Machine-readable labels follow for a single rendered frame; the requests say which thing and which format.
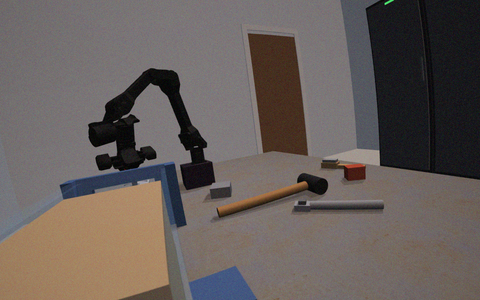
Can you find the grey metal rod with square end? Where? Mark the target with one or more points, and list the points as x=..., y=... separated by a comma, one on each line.
x=306, y=206

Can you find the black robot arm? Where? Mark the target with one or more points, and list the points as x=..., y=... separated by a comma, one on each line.
x=104, y=132

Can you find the wooden-handled black mallet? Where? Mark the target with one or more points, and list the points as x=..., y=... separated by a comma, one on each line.
x=304, y=182

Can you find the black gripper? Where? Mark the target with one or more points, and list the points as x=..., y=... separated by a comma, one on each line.
x=105, y=162

